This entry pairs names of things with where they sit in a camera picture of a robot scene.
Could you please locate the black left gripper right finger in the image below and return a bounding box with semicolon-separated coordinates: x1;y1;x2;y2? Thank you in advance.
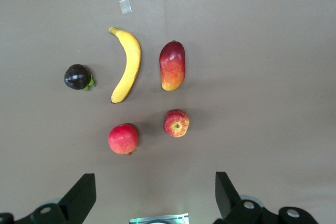
214;172;320;224

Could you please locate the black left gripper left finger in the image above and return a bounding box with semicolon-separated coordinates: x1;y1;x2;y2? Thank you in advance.
0;173;97;224

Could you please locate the red yellow apple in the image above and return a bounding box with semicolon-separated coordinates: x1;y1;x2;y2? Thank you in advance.
163;109;190;138

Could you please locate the yellow banana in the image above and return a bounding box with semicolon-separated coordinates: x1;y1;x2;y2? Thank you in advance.
108;26;142;104

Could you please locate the red pomegranate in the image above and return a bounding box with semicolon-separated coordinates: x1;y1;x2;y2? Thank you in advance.
108;123;139;156

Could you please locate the dark purple eggplant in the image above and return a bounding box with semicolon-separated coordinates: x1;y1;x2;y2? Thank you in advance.
64;63;96;91

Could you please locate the brown paper table cover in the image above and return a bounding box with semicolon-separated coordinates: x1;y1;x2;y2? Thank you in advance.
0;0;336;224

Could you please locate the red orange mango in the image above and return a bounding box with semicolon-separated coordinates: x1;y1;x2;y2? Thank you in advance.
159;40;186;92

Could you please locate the small clear tape patch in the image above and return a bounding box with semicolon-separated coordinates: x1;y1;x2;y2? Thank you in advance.
119;0;132;15

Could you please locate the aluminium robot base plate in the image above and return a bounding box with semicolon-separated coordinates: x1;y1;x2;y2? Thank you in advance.
128;212;190;224

